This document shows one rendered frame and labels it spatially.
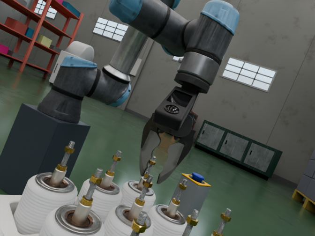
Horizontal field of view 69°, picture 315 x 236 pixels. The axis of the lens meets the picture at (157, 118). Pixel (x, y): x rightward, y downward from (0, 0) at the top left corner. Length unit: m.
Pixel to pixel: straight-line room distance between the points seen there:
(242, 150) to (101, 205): 5.13
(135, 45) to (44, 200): 0.60
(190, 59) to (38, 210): 0.39
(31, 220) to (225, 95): 7.23
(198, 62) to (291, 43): 7.73
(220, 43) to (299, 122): 7.22
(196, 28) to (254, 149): 5.18
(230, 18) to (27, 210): 0.50
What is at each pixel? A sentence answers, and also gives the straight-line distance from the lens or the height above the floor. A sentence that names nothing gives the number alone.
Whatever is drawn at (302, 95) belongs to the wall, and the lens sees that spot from 7.75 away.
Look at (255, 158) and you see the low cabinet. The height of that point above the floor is 0.36.
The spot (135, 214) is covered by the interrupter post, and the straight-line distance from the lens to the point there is 0.48.
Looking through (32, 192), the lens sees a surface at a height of 0.24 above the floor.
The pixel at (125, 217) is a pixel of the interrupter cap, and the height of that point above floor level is 0.25.
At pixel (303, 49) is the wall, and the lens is 8.12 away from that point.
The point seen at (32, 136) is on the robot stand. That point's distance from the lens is 0.88.
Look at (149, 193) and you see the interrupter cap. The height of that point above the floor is 0.25.
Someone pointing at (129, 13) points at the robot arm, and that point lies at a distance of 0.49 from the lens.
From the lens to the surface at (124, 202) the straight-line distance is 0.62.
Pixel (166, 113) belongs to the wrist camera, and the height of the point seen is 0.46.
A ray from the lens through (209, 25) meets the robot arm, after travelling 0.46.
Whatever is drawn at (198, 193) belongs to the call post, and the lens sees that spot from 0.71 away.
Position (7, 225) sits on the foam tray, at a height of 0.18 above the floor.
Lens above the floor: 0.46
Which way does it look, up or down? 2 degrees down
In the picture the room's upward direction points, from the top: 23 degrees clockwise
